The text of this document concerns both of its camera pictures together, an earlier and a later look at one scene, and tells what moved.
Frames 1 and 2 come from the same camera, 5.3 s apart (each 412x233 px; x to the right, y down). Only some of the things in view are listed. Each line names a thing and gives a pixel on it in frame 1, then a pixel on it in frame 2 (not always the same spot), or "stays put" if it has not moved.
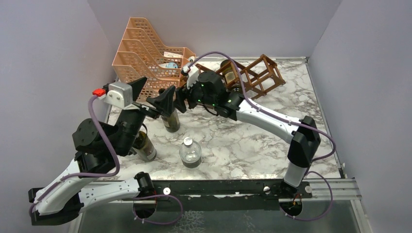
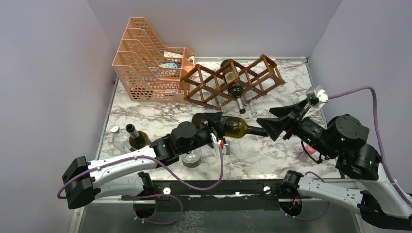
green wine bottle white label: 172,121 → 236,127
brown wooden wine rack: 260,77 stays put
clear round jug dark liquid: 190,153 stays put
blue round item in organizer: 170,65 stays put
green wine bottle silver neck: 145,147 stays put
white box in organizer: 172,55 stays put
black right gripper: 179,101 → 274,126
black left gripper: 164,103 → 211,117
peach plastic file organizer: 140,54 stays put
